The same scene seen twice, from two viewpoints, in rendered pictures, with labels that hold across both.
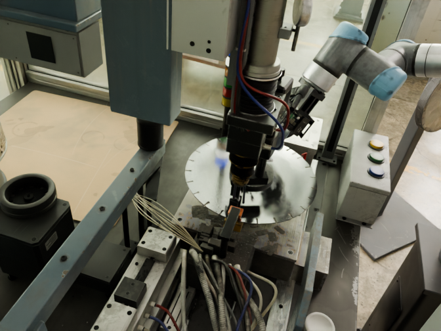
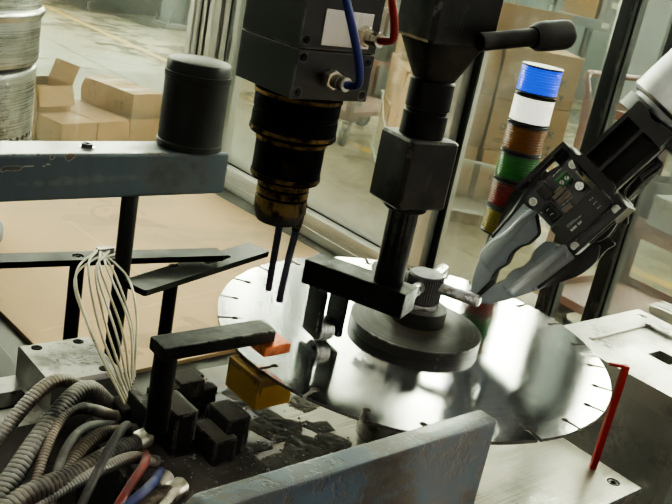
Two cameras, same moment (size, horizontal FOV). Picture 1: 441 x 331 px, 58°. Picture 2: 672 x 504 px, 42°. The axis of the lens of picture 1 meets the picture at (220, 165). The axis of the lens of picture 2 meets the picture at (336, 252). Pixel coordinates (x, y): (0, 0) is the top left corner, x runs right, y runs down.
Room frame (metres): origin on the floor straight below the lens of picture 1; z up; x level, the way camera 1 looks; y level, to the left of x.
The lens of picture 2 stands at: (0.16, -0.40, 1.24)
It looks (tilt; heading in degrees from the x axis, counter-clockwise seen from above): 19 degrees down; 34
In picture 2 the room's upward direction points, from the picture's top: 11 degrees clockwise
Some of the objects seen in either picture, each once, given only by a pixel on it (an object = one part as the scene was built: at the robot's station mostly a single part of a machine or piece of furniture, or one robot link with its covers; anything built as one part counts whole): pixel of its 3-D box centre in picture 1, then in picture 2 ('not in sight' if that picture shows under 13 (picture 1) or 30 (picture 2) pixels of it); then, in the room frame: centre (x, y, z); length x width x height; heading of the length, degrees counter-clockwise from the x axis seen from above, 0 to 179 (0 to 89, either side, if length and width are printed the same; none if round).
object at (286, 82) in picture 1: (271, 114); (435, 69); (0.69, -0.09, 1.17); 0.06 x 0.05 x 0.20; 158
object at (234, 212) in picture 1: (230, 230); (216, 375); (0.58, -0.04, 0.95); 0.10 x 0.03 x 0.07; 167
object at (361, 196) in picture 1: (363, 176); not in sight; (0.97, -0.44, 0.82); 0.28 x 0.11 x 0.15; 167
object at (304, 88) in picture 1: (291, 95); (508, 30); (0.72, -0.12, 1.21); 0.08 x 0.06 x 0.03; 167
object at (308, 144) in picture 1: (287, 146); (643, 417); (1.08, -0.21, 0.82); 0.18 x 0.18 x 0.15; 77
